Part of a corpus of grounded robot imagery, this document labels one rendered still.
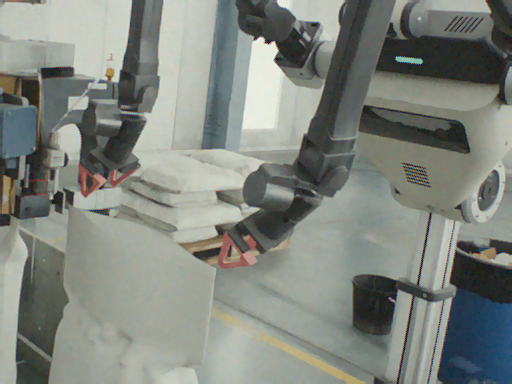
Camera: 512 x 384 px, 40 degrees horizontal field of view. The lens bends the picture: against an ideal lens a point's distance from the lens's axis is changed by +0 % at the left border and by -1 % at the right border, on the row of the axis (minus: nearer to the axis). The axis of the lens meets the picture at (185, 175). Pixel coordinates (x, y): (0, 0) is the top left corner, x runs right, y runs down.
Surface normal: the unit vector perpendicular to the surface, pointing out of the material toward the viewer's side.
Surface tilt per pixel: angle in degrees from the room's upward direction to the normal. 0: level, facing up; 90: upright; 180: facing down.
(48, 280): 90
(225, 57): 90
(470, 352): 93
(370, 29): 112
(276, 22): 96
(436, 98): 40
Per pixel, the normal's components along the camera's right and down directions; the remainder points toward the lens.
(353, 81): 0.32, 0.57
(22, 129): 0.92, 0.17
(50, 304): -0.73, 0.06
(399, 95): -0.41, -0.72
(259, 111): 0.67, 0.22
